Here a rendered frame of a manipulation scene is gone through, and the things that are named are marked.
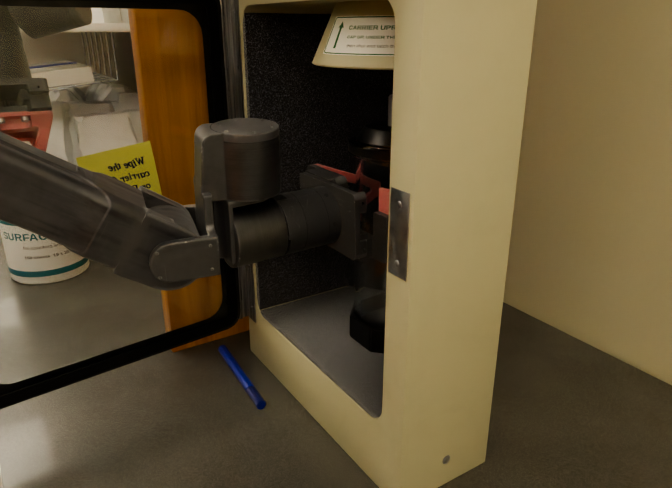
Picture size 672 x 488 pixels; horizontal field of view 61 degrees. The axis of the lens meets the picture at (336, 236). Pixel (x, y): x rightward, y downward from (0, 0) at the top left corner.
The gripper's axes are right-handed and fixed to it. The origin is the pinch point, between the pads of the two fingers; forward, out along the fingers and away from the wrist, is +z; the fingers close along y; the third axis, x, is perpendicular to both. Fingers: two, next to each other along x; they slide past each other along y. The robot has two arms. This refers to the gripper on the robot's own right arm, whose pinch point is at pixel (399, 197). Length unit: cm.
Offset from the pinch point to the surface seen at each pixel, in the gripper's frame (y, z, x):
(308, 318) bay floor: 8.5, -7.0, 16.1
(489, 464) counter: -15.2, -0.2, 24.0
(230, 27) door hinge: 16.8, -10.4, -17.3
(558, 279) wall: 1.9, 31.8, 19.0
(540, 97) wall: 9.0, 32.5, -6.7
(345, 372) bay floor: -3.6, -9.5, 16.1
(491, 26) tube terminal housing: -14.8, -3.7, -17.1
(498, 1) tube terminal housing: -14.8, -3.2, -18.7
